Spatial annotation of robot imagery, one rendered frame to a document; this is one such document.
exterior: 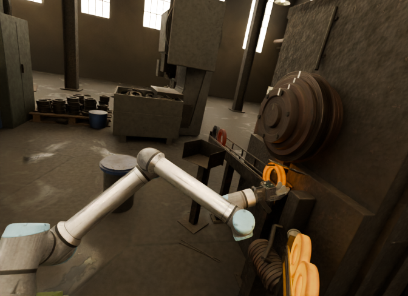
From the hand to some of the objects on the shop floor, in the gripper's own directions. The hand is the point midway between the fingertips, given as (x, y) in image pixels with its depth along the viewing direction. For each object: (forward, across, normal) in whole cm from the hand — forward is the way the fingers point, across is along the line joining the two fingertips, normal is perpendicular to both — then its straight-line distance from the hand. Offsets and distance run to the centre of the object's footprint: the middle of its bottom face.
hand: (287, 190), depth 114 cm
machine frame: (+16, +12, +84) cm, 86 cm away
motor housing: (-37, -20, +67) cm, 79 cm away
